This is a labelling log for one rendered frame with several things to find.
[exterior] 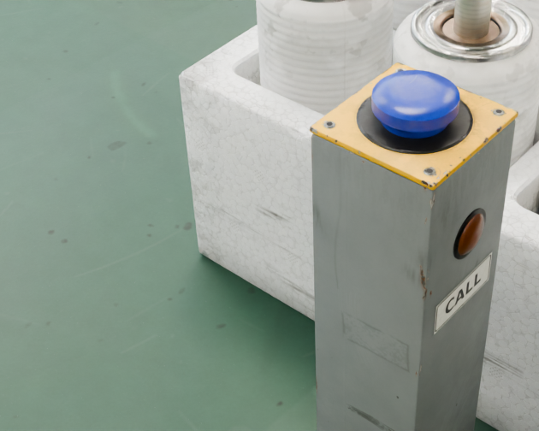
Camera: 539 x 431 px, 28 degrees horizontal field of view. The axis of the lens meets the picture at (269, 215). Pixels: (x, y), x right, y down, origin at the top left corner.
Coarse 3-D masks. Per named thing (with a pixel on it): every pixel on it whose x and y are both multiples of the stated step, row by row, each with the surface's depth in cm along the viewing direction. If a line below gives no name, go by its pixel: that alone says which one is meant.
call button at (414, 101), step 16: (384, 80) 50; (400, 80) 50; (416, 80) 49; (432, 80) 49; (448, 80) 49; (384, 96) 49; (400, 96) 49; (416, 96) 49; (432, 96) 48; (448, 96) 48; (384, 112) 48; (400, 112) 48; (416, 112) 48; (432, 112) 48; (448, 112) 48; (400, 128) 48; (416, 128) 48; (432, 128) 48
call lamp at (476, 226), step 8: (480, 216) 51; (472, 224) 51; (480, 224) 51; (464, 232) 51; (472, 232) 51; (480, 232) 52; (464, 240) 51; (472, 240) 51; (464, 248) 51; (472, 248) 52
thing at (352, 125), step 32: (352, 96) 51; (480, 96) 51; (320, 128) 50; (352, 128) 50; (384, 128) 49; (448, 128) 49; (480, 128) 49; (384, 160) 48; (416, 160) 48; (448, 160) 47
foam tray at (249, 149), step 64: (256, 64) 80; (192, 128) 80; (256, 128) 75; (192, 192) 85; (256, 192) 79; (512, 192) 66; (256, 256) 84; (512, 256) 64; (512, 320) 67; (512, 384) 71
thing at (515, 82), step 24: (408, 24) 68; (408, 48) 66; (528, 48) 66; (432, 72) 65; (456, 72) 64; (480, 72) 64; (504, 72) 64; (528, 72) 65; (504, 96) 65; (528, 96) 67; (528, 120) 68; (528, 144) 70
